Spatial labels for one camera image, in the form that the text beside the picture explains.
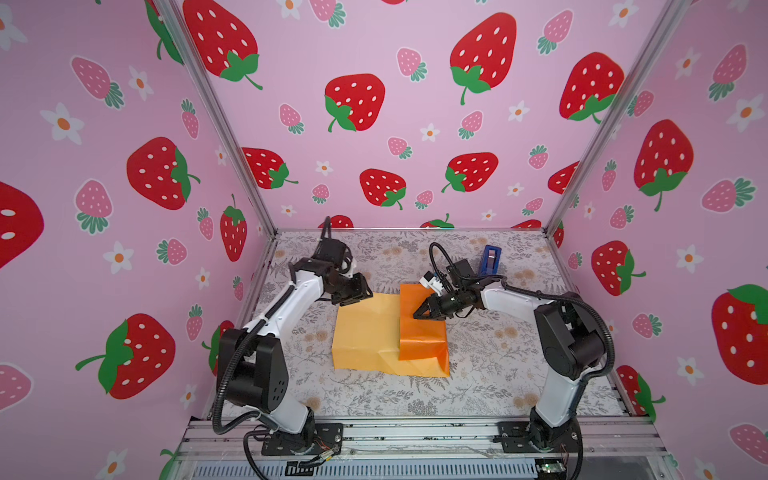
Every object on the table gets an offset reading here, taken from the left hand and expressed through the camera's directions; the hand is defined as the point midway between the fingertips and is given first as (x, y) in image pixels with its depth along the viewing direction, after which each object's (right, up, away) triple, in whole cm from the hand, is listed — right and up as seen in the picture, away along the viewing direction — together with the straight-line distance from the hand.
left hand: (367, 294), depth 86 cm
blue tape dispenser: (+42, +10, +18) cm, 47 cm away
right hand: (+13, -8, +1) cm, 16 cm away
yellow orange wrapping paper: (+4, -13, +3) cm, 14 cm away
